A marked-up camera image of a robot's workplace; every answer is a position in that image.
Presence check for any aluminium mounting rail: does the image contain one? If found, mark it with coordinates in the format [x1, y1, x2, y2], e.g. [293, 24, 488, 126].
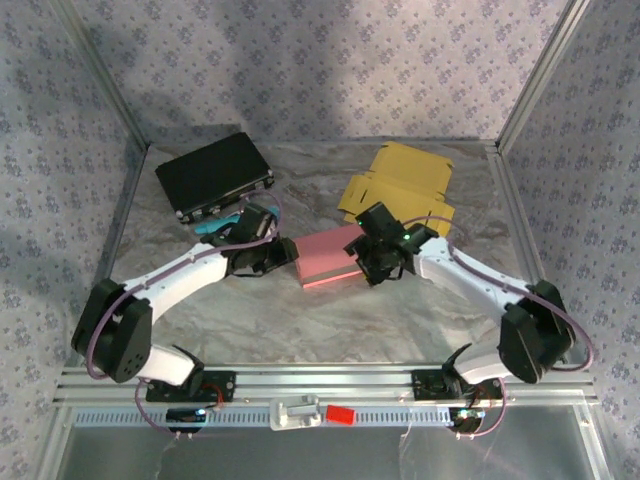
[53, 364, 599, 406]

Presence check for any small black left circuit board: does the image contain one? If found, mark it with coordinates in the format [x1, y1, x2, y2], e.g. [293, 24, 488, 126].
[166, 407, 207, 434]

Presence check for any pink paper box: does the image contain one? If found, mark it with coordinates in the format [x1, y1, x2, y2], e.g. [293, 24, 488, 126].
[292, 223, 369, 291]

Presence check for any white plastic bracket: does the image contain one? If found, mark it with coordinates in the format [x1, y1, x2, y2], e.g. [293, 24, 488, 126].
[268, 394, 322, 432]

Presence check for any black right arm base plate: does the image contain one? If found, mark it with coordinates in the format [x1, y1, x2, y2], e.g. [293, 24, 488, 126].
[411, 369, 504, 401]

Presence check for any yellow paper box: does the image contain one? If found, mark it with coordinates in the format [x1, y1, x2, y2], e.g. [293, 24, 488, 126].
[337, 141, 456, 236]

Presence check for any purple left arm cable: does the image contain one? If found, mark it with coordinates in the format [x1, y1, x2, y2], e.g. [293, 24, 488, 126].
[85, 187, 284, 441]

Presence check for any aluminium frame bar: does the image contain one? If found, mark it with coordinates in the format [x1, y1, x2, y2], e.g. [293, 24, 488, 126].
[487, 142, 571, 364]
[64, 142, 151, 369]

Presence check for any red plastic block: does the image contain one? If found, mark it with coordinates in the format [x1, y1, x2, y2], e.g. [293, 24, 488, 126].
[325, 405, 356, 426]

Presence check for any shiny metal sheet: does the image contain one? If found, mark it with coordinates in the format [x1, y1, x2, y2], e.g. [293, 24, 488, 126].
[54, 424, 611, 480]

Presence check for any grey slotted cable tray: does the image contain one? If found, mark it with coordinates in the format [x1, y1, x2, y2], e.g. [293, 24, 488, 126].
[72, 404, 456, 429]

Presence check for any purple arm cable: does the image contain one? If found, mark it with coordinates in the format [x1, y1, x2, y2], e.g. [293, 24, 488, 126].
[85, 187, 284, 441]
[399, 214, 596, 441]

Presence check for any small black circuit board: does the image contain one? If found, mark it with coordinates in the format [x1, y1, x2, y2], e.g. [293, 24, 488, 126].
[447, 407, 486, 434]
[166, 407, 207, 434]

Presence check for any teal blue tube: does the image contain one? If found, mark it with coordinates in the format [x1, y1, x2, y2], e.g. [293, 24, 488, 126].
[194, 204, 281, 236]

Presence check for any aluminium frame post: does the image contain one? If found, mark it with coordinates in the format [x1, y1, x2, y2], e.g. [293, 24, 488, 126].
[49, 0, 151, 151]
[494, 0, 594, 151]

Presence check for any black hard case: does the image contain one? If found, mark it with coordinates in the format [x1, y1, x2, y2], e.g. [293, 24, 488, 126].
[154, 132, 275, 224]

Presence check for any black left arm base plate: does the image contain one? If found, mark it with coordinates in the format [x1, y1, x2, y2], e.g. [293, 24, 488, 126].
[144, 370, 237, 404]

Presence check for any small black right circuit board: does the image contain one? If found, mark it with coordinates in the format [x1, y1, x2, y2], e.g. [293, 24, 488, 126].
[447, 407, 486, 434]

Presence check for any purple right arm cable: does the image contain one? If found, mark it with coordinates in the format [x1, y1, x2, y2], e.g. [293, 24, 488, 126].
[399, 214, 596, 441]

